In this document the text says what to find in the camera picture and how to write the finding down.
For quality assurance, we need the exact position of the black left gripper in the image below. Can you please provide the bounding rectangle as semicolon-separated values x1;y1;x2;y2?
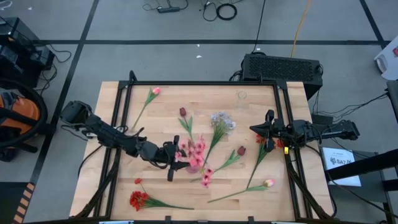
145;134;191;182

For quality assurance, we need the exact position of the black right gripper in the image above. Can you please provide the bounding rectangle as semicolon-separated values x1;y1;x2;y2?
249;108;295;153

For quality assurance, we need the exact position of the large pink flower bunch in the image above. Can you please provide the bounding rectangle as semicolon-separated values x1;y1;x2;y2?
174;134;208;169

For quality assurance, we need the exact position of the red flower bunch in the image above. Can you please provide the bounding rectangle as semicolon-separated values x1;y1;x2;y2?
129;177;195;212
246;133;285;190

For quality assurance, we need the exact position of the small pink flower sprig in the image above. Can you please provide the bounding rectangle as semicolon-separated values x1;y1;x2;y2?
190;167;215;189

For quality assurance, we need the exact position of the pale blue flower bunch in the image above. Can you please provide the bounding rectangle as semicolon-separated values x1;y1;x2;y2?
201;111;237;164

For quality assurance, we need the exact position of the peach pink artificial tulip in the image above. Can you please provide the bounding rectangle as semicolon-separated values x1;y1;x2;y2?
207;178;276;203

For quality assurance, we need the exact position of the black power adapter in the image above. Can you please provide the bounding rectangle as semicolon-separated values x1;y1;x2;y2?
312;114;333;125

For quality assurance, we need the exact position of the black computer case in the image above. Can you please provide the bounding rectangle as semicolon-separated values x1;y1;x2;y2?
241;52;324;100

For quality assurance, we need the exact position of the dark grey side table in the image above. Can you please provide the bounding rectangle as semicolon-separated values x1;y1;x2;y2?
323;151;389;224

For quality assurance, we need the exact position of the white plastic object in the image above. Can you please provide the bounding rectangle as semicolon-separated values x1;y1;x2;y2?
374;43;398;81

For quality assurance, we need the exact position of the black power strip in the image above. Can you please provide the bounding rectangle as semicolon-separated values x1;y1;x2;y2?
157;6;181;14

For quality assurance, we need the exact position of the orange vacuum cleaner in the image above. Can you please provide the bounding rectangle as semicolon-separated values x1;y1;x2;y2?
0;77;53;162

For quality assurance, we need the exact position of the black equipment stack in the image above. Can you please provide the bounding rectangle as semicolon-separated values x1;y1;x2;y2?
0;17;56;88

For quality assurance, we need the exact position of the black aluminium table frame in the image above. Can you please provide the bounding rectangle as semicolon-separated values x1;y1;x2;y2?
74;70;335;222

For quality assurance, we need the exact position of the long black cable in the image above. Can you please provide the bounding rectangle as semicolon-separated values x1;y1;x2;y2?
251;0;267;53

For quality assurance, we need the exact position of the yellow cable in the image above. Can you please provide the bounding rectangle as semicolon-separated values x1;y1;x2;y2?
290;0;313;58

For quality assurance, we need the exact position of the coiled black cable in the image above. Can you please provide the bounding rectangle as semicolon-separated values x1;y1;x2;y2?
216;2;238;21

